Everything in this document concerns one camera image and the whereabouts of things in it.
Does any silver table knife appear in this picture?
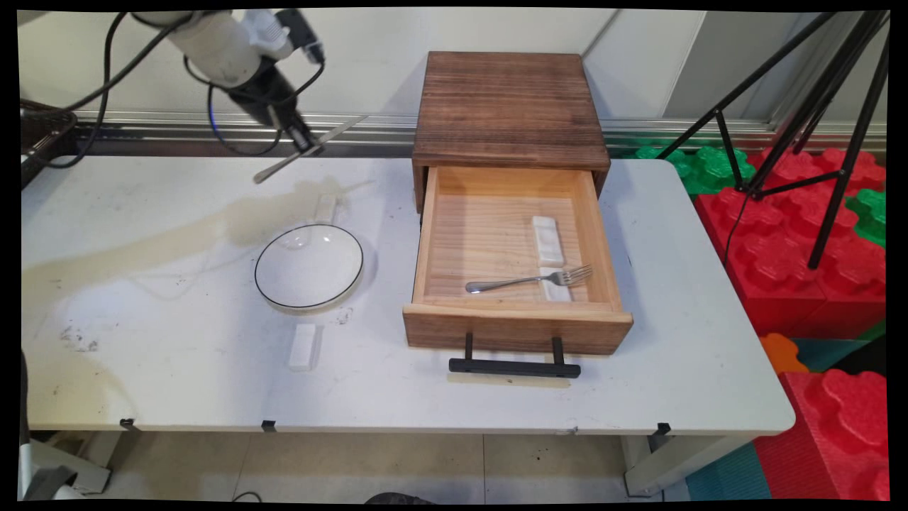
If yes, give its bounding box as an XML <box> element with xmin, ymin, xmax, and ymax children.
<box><xmin>253</xmin><ymin>114</ymin><xmax>370</xmax><ymax>185</ymax></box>

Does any white plate with black rim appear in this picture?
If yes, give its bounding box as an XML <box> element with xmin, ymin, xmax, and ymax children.
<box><xmin>254</xmin><ymin>224</ymin><xmax>365</xmax><ymax>311</ymax></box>

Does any black tripod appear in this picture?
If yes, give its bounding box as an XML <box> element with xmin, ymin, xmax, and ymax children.
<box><xmin>656</xmin><ymin>11</ymin><xmax>891</xmax><ymax>270</ymax></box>

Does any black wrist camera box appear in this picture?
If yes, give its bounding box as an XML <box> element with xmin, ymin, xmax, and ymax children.
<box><xmin>275</xmin><ymin>9</ymin><xmax>327</xmax><ymax>66</ymax></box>

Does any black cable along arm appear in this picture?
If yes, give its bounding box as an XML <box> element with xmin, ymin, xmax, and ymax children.
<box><xmin>21</xmin><ymin>11</ymin><xmax>206</xmax><ymax>170</ymax></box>

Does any black drawer handle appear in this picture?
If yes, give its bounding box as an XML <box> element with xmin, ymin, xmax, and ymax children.
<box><xmin>448</xmin><ymin>334</ymin><xmax>581</xmax><ymax>378</ymax></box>

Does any aluminium wall rail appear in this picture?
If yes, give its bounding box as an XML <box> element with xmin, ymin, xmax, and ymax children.
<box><xmin>74</xmin><ymin>110</ymin><xmax>887</xmax><ymax>146</ymax></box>

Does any white table leg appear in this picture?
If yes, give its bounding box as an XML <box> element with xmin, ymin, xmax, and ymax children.
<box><xmin>32</xmin><ymin>432</ymin><xmax>114</xmax><ymax>495</ymax></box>
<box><xmin>623</xmin><ymin>434</ymin><xmax>754</xmax><ymax>498</ymax></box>

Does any light wooden drawer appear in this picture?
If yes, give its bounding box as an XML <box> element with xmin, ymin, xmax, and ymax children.
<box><xmin>402</xmin><ymin>165</ymin><xmax>633</xmax><ymax>356</ymax></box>

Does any black cable loop at gripper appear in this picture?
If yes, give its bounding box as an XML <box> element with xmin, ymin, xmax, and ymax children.
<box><xmin>184</xmin><ymin>55</ymin><xmax>327</xmax><ymax>157</ymax></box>

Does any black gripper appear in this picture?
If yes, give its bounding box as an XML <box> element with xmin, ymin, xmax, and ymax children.
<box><xmin>227</xmin><ymin>57</ymin><xmax>324</xmax><ymax>156</ymax></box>

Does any large red foam block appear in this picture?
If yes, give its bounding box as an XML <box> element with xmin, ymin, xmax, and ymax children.
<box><xmin>754</xmin><ymin>369</ymin><xmax>891</xmax><ymax>502</ymax></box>
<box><xmin>694</xmin><ymin>147</ymin><xmax>887</xmax><ymax>339</ymax></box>

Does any white ribbed camera mount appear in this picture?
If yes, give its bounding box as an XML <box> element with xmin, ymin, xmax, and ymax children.
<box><xmin>245</xmin><ymin>10</ymin><xmax>295</xmax><ymax>62</ymax></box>

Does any silver fork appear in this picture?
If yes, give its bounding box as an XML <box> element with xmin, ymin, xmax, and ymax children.
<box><xmin>465</xmin><ymin>265</ymin><xmax>593</xmax><ymax>294</ymax></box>

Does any dark wooden cabinet box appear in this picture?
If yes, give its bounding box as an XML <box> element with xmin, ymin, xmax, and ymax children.
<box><xmin>411</xmin><ymin>51</ymin><xmax>612</xmax><ymax>214</ymax></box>

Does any orange foam block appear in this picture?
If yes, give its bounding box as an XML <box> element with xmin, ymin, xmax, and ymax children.
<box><xmin>759</xmin><ymin>333</ymin><xmax>809</xmax><ymax>375</ymax></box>

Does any green foam block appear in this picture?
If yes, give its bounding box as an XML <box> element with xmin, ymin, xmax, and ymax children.
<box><xmin>685</xmin><ymin>145</ymin><xmax>758</xmax><ymax>196</ymax></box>
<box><xmin>633</xmin><ymin>144</ymin><xmax>692</xmax><ymax>178</ymax></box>
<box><xmin>844</xmin><ymin>188</ymin><xmax>887</xmax><ymax>247</ymax></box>

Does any teal foam mat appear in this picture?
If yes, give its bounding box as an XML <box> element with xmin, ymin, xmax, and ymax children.
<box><xmin>685</xmin><ymin>442</ymin><xmax>773</xmax><ymax>502</ymax></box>

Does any black metal rack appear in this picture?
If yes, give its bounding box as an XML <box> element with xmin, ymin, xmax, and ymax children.
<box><xmin>20</xmin><ymin>99</ymin><xmax>77</xmax><ymax>189</ymax></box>

